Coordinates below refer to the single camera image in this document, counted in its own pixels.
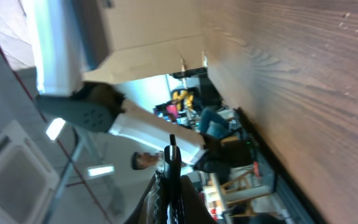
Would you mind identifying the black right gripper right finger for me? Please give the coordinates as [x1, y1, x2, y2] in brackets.
[180, 175, 216, 224]

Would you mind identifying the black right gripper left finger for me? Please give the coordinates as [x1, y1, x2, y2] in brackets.
[126, 171, 167, 224]

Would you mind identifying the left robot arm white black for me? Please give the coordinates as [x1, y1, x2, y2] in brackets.
[35, 82, 206, 165]

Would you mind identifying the person in dark clothes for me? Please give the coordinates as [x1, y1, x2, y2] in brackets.
[131, 108, 252, 176]

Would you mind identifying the white plastic storage bin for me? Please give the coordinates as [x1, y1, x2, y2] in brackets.
[0, 120, 60, 224]

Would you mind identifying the brown cardboard box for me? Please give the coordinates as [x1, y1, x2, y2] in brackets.
[84, 0, 204, 84]

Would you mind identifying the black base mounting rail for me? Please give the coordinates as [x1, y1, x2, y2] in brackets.
[234, 108, 326, 224]

